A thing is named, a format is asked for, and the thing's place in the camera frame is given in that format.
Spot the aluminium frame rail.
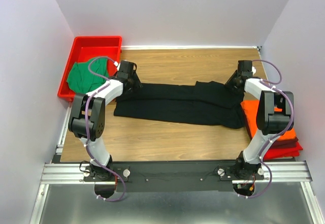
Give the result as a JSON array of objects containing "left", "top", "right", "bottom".
[{"left": 41, "top": 161, "right": 312, "bottom": 184}]

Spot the red plastic bin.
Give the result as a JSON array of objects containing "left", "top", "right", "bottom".
[{"left": 57, "top": 36, "right": 122, "bottom": 102}]

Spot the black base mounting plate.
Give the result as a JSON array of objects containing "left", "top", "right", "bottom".
[{"left": 79, "top": 161, "right": 253, "bottom": 196}]

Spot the black t shirt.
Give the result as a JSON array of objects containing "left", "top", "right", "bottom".
[{"left": 114, "top": 81, "right": 245, "bottom": 129}]

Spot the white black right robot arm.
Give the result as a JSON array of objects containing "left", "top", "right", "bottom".
[{"left": 218, "top": 60, "right": 294, "bottom": 180}]

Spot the orange folded t shirt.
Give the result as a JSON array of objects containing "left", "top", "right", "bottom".
[{"left": 241, "top": 100, "right": 298, "bottom": 142}]

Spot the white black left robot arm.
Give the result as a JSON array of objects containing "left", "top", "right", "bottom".
[{"left": 68, "top": 56, "right": 142, "bottom": 181}]

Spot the green crumpled t shirt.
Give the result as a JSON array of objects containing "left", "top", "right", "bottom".
[{"left": 67, "top": 57, "right": 108, "bottom": 93}]

